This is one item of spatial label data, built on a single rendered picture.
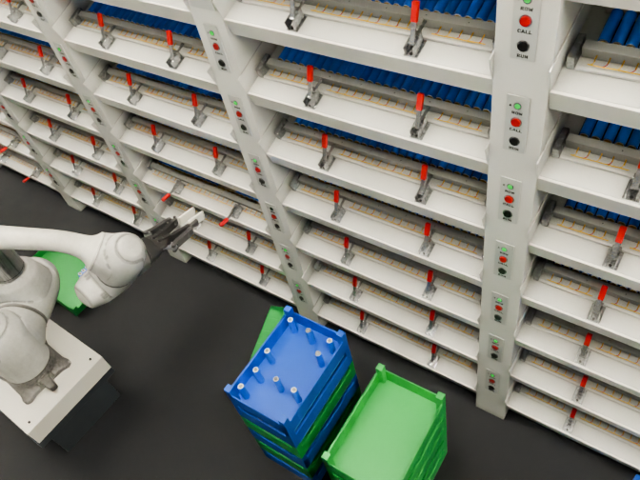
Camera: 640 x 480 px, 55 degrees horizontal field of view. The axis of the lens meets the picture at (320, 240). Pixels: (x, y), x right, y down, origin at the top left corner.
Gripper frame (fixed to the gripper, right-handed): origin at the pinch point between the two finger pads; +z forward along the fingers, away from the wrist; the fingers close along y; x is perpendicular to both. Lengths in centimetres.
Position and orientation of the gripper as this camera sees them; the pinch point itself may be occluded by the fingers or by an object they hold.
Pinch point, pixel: (191, 217)
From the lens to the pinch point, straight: 191.4
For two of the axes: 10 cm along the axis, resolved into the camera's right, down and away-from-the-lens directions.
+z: 5.7, -5.4, 6.2
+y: -8.2, -3.3, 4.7
